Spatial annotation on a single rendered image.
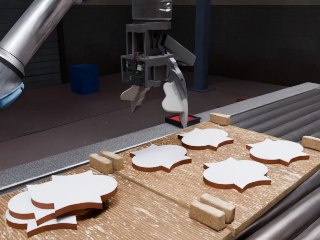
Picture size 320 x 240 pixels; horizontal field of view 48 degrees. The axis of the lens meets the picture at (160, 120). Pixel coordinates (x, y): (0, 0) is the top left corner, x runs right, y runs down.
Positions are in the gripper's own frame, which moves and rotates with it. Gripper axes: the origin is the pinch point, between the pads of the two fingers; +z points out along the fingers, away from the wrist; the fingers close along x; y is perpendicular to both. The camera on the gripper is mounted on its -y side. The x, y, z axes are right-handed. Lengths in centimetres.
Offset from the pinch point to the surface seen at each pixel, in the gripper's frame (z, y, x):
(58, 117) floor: 102, -153, -312
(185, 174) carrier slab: 9.2, 1.4, 8.3
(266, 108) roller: 11, -59, -6
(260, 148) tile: 8.0, -18.5, 13.7
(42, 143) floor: 102, -100, -252
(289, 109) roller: 11, -65, -1
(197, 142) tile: 7.9, -11.5, 1.4
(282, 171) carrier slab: 9.2, -13.4, 21.7
